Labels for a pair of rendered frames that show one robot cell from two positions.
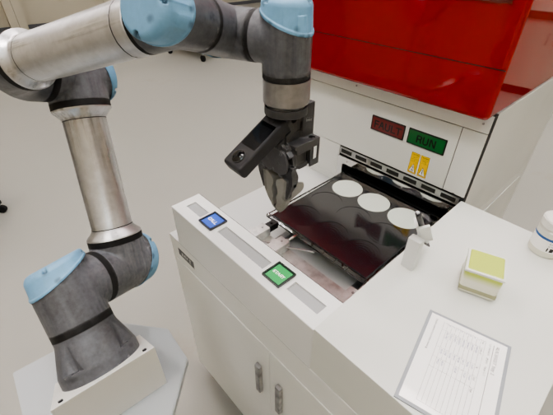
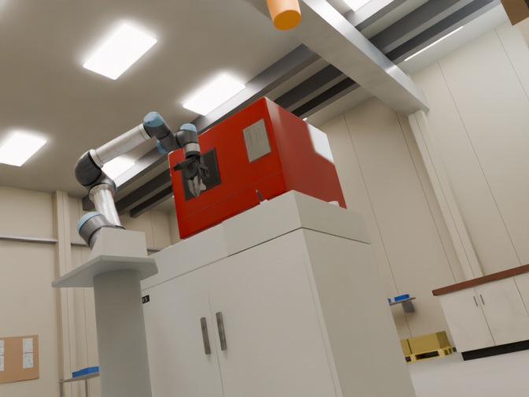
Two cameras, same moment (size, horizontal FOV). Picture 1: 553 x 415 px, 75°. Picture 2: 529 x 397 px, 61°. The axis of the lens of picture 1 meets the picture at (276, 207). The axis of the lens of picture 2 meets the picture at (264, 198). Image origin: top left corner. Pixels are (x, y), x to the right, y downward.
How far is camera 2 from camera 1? 1.78 m
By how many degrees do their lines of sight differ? 59
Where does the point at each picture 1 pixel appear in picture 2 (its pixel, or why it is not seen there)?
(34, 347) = not seen: outside the picture
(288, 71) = (191, 139)
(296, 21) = (191, 128)
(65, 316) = (101, 222)
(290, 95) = (193, 146)
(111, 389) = (124, 240)
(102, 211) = (111, 217)
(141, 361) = (138, 235)
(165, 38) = (157, 122)
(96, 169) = (109, 204)
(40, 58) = (108, 147)
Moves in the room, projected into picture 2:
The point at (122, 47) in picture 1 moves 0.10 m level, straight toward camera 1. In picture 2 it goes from (141, 132) to (148, 120)
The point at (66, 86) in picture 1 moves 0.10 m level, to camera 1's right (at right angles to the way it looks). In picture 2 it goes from (101, 177) to (124, 175)
